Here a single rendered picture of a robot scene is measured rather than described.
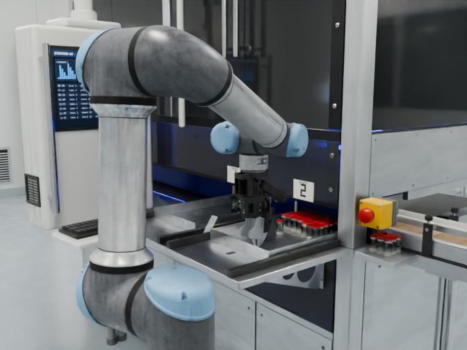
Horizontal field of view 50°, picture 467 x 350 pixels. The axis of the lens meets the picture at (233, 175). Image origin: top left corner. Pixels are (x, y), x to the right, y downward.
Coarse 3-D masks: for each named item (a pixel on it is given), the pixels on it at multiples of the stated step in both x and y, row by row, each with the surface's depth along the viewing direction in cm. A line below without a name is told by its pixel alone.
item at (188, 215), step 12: (180, 204) 182; (192, 204) 185; (204, 204) 189; (216, 204) 192; (228, 204) 194; (156, 216) 175; (168, 216) 168; (180, 216) 176; (192, 216) 176; (204, 216) 176; (216, 216) 176; (228, 216) 164; (240, 216) 167; (192, 228) 157
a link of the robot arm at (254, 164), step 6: (240, 156) 128; (246, 156) 126; (252, 156) 126; (258, 156) 126; (264, 156) 127; (240, 162) 128; (246, 162) 127; (252, 162) 126; (258, 162) 126; (264, 162) 126; (240, 168) 128; (246, 168) 127; (252, 168) 126; (258, 168) 126; (264, 168) 127
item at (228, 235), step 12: (276, 216) 165; (216, 228) 150; (228, 228) 153; (276, 228) 161; (216, 240) 147; (228, 240) 143; (240, 240) 138; (264, 240) 149; (276, 240) 149; (288, 240) 149; (300, 240) 149; (312, 240) 139; (324, 240) 142; (240, 252) 139; (252, 252) 134; (264, 252) 131; (276, 252) 131
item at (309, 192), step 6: (294, 180) 156; (294, 186) 156; (300, 186) 154; (306, 186) 152; (312, 186) 150; (294, 192) 156; (306, 192) 152; (312, 192) 150; (300, 198) 154; (306, 198) 152; (312, 198) 150
